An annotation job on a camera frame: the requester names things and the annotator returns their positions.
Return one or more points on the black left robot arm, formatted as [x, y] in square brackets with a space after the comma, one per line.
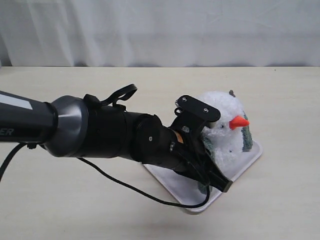
[89, 128]

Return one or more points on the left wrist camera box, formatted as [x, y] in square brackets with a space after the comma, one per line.
[193, 113]

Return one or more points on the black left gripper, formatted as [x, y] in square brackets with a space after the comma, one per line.
[186, 155]

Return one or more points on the white plush snowman toy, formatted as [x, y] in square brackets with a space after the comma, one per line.
[226, 103]

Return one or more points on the green fuzzy scarf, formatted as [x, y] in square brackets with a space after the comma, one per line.
[229, 137]

